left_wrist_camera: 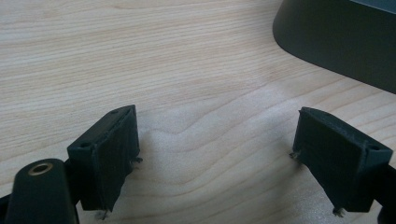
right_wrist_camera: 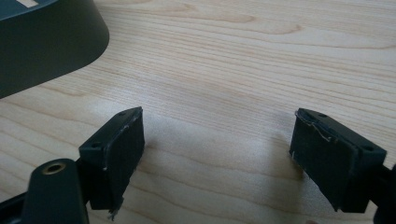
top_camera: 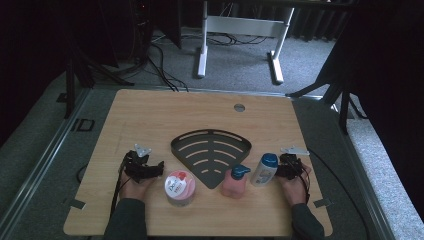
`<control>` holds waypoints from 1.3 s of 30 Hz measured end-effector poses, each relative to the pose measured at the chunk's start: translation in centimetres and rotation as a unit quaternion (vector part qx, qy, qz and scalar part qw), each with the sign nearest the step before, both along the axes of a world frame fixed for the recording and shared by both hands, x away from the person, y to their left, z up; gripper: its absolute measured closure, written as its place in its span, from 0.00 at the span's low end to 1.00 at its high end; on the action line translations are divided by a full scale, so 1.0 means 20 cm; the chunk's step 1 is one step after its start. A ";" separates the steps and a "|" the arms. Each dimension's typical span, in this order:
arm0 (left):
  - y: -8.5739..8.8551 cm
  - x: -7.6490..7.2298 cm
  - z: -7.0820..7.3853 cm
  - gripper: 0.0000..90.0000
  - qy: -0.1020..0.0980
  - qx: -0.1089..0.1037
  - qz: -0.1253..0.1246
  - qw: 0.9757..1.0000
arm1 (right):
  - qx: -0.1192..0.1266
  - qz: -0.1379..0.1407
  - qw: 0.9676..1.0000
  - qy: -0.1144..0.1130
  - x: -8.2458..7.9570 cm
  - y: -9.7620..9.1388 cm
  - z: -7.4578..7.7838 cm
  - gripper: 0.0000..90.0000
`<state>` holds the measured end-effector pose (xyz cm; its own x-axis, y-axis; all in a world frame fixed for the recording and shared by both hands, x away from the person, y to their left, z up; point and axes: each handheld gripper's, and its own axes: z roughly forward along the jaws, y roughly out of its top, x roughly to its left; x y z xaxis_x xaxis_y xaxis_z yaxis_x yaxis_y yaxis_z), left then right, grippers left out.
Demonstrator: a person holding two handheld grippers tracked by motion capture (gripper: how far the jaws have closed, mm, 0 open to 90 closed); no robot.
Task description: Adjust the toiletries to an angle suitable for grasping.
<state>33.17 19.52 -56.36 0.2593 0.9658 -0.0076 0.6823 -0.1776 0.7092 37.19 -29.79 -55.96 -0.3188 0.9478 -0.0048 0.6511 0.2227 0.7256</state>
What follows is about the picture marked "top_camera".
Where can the metal floor rail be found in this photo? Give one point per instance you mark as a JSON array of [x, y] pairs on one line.
[[366, 186], [43, 156]]

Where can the black rectangular floor bracket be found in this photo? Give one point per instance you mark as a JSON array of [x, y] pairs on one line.
[[83, 120]]

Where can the person's left hand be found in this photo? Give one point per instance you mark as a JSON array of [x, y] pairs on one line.
[[133, 190]]

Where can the person's right hand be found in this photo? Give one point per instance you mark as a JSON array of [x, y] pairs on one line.
[[296, 191]]

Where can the black slotted corner shelf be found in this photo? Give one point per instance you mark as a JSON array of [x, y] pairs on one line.
[[233, 143]]

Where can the grey round table grommet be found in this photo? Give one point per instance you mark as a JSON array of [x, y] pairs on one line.
[[239, 107]]

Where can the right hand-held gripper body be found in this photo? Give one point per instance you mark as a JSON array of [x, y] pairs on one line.
[[293, 166]]

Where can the dark curtain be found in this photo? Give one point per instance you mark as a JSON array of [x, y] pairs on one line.
[[393, 66], [23, 60]]

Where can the dark computer tower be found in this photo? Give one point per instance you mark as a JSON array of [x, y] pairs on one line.
[[140, 30]]

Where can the pink jar with lid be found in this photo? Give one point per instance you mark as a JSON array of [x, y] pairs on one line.
[[180, 188]]

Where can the white bottle with blue cap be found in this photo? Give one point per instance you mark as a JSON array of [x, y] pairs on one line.
[[264, 173]]

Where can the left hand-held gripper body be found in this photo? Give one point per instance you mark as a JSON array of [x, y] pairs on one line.
[[136, 165]]

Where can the white desk frame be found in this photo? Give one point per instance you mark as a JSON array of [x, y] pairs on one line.
[[243, 25]]

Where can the black metal stand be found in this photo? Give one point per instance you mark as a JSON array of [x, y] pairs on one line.
[[344, 106], [70, 86]]

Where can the pink bottle with blue pump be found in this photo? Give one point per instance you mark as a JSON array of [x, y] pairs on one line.
[[235, 185]]

